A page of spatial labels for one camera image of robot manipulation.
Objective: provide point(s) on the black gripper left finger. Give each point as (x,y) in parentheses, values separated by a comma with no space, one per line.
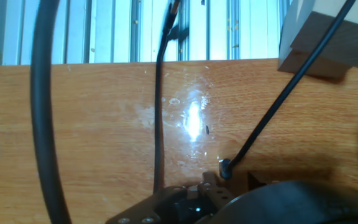
(154,205)

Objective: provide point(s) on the black oval docking station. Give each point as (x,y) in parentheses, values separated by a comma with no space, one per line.
(291,205)

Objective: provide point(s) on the glossy wooden board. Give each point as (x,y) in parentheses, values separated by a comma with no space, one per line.
(104,124)

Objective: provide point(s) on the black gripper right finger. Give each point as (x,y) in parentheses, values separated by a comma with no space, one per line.
(214,193)

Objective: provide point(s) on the tall wooden block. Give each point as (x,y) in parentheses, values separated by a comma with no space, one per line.
(353,43)

